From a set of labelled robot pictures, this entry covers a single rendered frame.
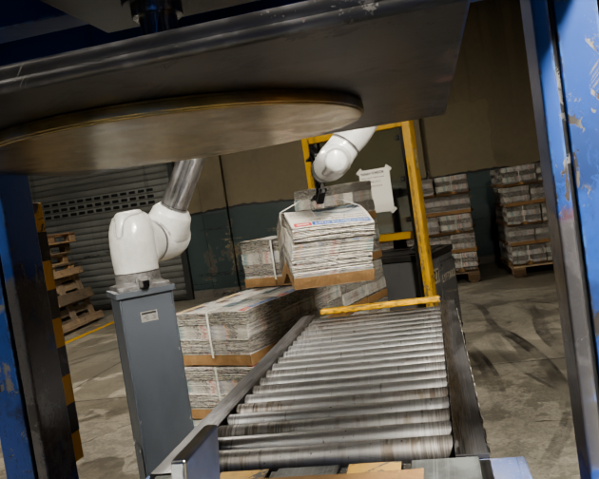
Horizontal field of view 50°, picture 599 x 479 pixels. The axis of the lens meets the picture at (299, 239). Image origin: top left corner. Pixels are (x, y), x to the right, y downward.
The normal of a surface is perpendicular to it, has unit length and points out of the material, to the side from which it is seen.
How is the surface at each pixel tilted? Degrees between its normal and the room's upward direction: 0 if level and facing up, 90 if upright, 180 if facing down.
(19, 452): 90
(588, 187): 90
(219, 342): 90
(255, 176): 90
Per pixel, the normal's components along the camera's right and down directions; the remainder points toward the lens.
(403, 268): -0.49, 0.12
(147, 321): 0.42, -0.01
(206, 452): 0.98, -0.02
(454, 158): -0.19, 0.08
